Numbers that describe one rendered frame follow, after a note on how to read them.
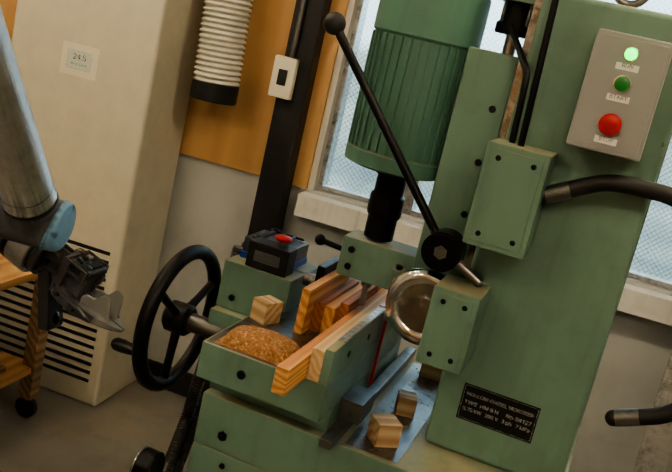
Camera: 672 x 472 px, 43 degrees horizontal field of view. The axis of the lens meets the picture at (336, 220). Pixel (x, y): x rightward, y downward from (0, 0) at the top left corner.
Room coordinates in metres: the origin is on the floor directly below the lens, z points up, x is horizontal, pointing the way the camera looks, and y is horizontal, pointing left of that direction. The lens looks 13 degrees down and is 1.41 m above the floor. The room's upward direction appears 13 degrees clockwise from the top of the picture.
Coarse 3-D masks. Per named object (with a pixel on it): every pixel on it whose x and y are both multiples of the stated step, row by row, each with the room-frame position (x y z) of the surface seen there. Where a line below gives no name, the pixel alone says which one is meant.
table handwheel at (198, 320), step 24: (168, 264) 1.46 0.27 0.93; (216, 264) 1.61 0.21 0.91; (216, 288) 1.64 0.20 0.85; (144, 312) 1.40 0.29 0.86; (168, 312) 1.51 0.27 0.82; (192, 312) 1.52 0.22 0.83; (144, 336) 1.39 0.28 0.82; (144, 360) 1.40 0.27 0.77; (168, 360) 1.51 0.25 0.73; (192, 360) 1.59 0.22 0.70; (144, 384) 1.43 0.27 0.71; (168, 384) 1.51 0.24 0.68
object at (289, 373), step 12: (336, 324) 1.33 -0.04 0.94; (324, 336) 1.26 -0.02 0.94; (300, 348) 1.19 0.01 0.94; (312, 348) 1.20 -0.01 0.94; (288, 360) 1.13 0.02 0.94; (300, 360) 1.14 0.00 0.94; (276, 372) 1.11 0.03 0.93; (288, 372) 1.10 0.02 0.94; (300, 372) 1.15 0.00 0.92; (276, 384) 1.10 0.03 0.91; (288, 384) 1.11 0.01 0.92
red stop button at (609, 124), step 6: (606, 114) 1.16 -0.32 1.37; (612, 114) 1.16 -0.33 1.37; (600, 120) 1.16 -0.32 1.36; (606, 120) 1.16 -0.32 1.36; (612, 120) 1.16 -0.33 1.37; (618, 120) 1.16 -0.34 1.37; (600, 126) 1.16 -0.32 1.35; (606, 126) 1.16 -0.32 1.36; (612, 126) 1.16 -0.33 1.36; (618, 126) 1.16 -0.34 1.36; (606, 132) 1.16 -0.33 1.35; (612, 132) 1.16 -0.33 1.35
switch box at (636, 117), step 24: (600, 48) 1.18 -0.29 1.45; (624, 48) 1.17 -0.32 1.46; (648, 48) 1.16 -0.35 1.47; (600, 72) 1.18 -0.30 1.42; (624, 72) 1.17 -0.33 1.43; (648, 72) 1.16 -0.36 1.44; (600, 96) 1.18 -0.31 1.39; (648, 96) 1.16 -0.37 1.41; (576, 120) 1.18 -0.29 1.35; (624, 120) 1.16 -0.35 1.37; (648, 120) 1.16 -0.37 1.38; (576, 144) 1.18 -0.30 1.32; (600, 144) 1.17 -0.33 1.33; (624, 144) 1.16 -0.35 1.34
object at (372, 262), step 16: (352, 240) 1.40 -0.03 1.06; (368, 240) 1.41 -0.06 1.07; (352, 256) 1.40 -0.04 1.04; (368, 256) 1.39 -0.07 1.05; (384, 256) 1.39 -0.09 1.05; (400, 256) 1.38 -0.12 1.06; (336, 272) 1.41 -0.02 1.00; (352, 272) 1.40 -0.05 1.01; (368, 272) 1.39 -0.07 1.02; (384, 272) 1.38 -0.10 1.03; (384, 288) 1.38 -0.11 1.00
